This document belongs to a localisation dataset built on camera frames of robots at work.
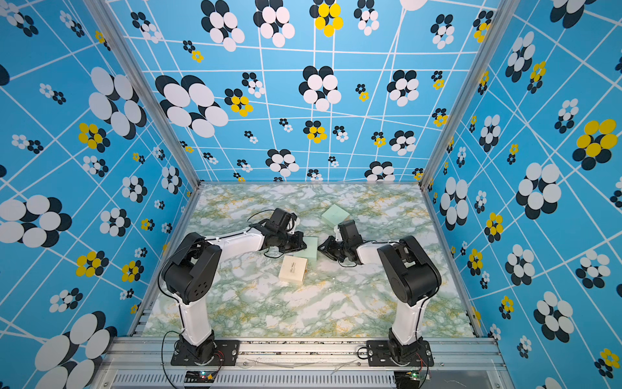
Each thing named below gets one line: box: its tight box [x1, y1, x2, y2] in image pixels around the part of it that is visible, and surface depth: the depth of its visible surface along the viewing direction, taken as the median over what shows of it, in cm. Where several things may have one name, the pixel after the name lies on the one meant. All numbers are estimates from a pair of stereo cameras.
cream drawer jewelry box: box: [278, 255, 308, 283], surface depth 90 cm
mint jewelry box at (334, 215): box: [321, 204, 351, 229], surface depth 107 cm
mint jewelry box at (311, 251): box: [293, 235, 318, 261], surface depth 95 cm
